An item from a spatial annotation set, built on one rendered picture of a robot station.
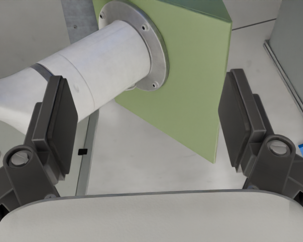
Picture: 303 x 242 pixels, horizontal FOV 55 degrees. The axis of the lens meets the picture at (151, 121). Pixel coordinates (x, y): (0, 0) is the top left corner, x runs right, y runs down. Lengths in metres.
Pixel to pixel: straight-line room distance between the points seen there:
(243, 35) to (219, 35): 1.40
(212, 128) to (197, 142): 0.07
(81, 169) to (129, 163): 0.89
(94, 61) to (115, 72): 0.04
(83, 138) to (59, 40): 0.62
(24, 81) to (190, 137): 0.34
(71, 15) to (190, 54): 0.30
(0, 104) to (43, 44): 1.45
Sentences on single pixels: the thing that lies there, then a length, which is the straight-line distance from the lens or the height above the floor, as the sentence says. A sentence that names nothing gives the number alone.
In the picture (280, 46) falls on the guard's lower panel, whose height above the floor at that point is 0.20.
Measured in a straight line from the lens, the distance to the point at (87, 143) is 1.88.
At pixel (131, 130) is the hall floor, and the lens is 2.26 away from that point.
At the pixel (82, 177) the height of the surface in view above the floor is 0.59.
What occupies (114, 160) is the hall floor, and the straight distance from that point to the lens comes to 2.56.
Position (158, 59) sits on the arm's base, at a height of 1.08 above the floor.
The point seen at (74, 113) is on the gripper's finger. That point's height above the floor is 1.42.
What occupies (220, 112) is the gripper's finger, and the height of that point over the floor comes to 1.42.
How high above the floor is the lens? 1.53
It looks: 45 degrees down
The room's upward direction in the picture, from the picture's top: 178 degrees clockwise
